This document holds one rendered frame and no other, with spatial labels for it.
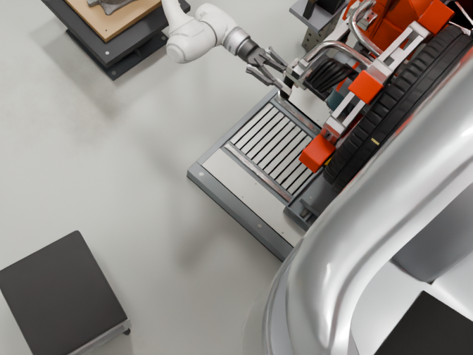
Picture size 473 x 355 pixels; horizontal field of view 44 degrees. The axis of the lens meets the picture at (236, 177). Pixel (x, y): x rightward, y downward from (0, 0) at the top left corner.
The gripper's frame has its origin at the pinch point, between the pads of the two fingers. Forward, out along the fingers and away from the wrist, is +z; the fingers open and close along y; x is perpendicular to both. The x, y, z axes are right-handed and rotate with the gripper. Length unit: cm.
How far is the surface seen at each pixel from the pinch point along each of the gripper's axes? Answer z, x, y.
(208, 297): 24, -83, 57
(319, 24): -19, -38, -56
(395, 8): 6, -8, -61
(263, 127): -11, -77, -19
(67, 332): -2, -49, 107
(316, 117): 4, -75, -41
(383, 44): 10, -26, -60
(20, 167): -78, -83, 73
